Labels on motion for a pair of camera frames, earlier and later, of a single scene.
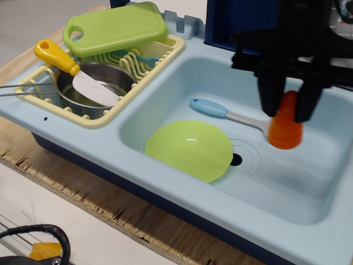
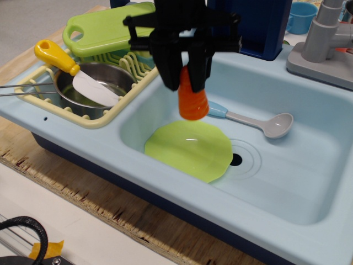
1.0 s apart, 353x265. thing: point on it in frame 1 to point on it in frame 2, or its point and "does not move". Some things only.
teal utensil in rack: (151, 62) does not move
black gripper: (309, 52) to (199, 29)
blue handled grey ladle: (215, 110) does not move
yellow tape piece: (43, 250) does not move
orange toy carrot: (284, 132) to (193, 105)
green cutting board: (101, 30) does not move
